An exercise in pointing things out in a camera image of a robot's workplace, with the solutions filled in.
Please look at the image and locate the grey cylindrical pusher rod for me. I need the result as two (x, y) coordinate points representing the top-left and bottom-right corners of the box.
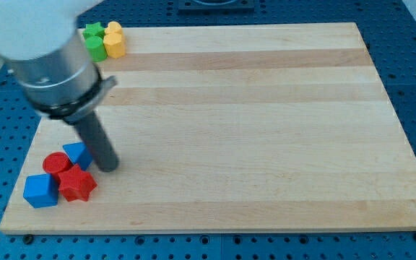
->
(74, 111), (119, 173)

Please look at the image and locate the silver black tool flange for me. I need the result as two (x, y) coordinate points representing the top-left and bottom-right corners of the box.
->
(34, 76), (117, 124)

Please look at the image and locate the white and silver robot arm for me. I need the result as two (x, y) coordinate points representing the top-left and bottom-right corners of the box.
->
(0, 0), (118, 172)

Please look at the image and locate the red star block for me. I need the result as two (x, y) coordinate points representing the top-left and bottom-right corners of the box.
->
(58, 164), (97, 202)

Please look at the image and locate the green star block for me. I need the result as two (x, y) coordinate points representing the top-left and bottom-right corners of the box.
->
(82, 22), (105, 40)

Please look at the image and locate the blue triangle block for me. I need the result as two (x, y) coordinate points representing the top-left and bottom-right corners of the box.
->
(63, 142), (92, 170)

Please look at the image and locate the red cylinder block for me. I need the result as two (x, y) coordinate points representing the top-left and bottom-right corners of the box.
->
(42, 152), (73, 183)

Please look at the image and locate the green cylinder block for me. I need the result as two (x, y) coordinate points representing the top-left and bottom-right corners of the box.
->
(85, 36), (108, 62)

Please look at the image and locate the blue cube block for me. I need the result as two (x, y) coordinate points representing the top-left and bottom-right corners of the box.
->
(23, 173), (59, 209)

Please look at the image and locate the yellow hexagon block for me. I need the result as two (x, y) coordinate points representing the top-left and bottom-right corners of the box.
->
(103, 33), (126, 59)

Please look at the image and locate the yellow heart block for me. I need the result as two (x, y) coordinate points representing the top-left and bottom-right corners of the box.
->
(105, 21), (123, 35)

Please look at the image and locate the wooden board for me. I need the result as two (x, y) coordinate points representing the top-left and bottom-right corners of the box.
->
(0, 22), (416, 235)

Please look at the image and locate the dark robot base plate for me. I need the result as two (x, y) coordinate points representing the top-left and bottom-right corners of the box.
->
(176, 0), (256, 12)

